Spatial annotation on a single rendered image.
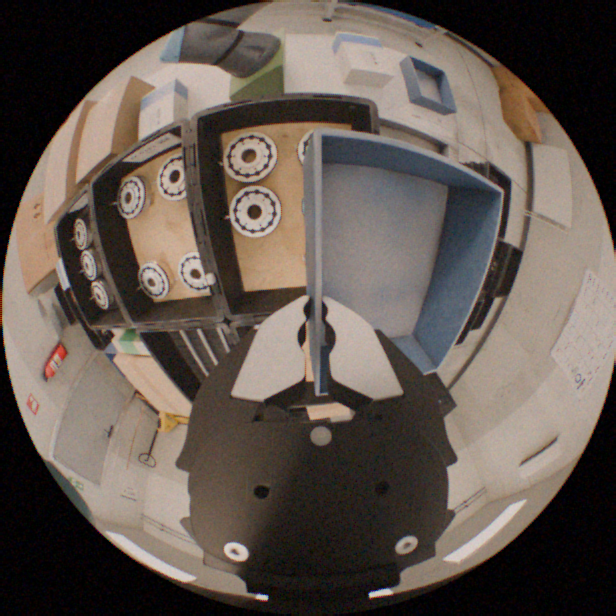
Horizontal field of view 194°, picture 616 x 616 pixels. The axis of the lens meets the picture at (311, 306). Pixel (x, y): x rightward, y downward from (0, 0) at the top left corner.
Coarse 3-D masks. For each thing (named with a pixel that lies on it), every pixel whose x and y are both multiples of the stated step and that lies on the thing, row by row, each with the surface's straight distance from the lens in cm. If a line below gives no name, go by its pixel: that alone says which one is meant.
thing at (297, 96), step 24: (264, 96) 35; (288, 96) 34; (312, 96) 35; (336, 96) 35; (192, 120) 37; (192, 144) 35; (192, 168) 34; (216, 264) 34; (216, 288) 36; (264, 312) 36
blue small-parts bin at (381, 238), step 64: (320, 128) 10; (320, 192) 9; (384, 192) 17; (448, 192) 22; (320, 256) 9; (384, 256) 18; (448, 256) 21; (320, 320) 11; (384, 320) 23; (448, 320) 22; (320, 384) 19
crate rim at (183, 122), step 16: (160, 128) 41; (144, 144) 43; (112, 160) 50; (96, 176) 54; (192, 192) 34; (192, 208) 34; (96, 224) 54; (192, 224) 34; (208, 272) 35; (160, 320) 49; (176, 320) 45; (192, 320) 44; (208, 320) 41
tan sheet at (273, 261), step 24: (288, 144) 41; (288, 168) 40; (288, 192) 39; (288, 216) 39; (240, 240) 42; (264, 240) 40; (288, 240) 40; (240, 264) 43; (264, 264) 42; (288, 264) 42; (264, 288) 44
